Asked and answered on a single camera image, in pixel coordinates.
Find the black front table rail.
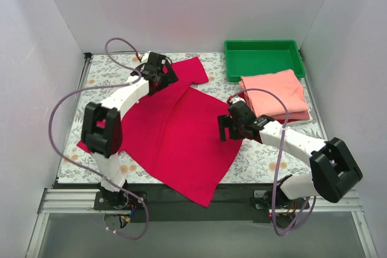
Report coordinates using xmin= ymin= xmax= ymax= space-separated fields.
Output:
xmin=53 ymin=184 xmax=270 ymax=223

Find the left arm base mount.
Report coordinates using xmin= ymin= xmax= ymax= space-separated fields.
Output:
xmin=93 ymin=191 xmax=148 ymax=230

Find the magenta red t-shirt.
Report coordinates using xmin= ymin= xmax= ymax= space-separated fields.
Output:
xmin=76 ymin=56 xmax=244 ymax=208

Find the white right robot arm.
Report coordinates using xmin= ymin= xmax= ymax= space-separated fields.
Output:
xmin=217 ymin=100 xmax=363 ymax=208

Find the aluminium frame rail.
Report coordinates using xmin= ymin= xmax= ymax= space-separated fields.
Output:
xmin=38 ymin=187 xmax=105 ymax=214

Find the folded darker pink t-shirt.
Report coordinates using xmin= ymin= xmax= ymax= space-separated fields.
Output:
xmin=246 ymin=100 xmax=311 ymax=121

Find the green plastic tray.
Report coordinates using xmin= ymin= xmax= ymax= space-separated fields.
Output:
xmin=224 ymin=40 xmax=305 ymax=83

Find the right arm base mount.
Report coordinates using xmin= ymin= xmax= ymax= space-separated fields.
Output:
xmin=250 ymin=190 xmax=305 ymax=230

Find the folded red t-shirt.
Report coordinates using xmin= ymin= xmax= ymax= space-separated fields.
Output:
xmin=236 ymin=93 xmax=285 ymax=124

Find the floral patterned table mat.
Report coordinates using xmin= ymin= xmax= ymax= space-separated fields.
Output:
xmin=57 ymin=53 xmax=326 ymax=184

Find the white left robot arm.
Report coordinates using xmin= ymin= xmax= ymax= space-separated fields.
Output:
xmin=81 ymin=51 xmax=178 ymax=210

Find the folded salmon pink t-shirt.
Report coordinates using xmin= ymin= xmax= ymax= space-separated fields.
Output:
xmin=239 ymin=69 xmax=309 ymax=114

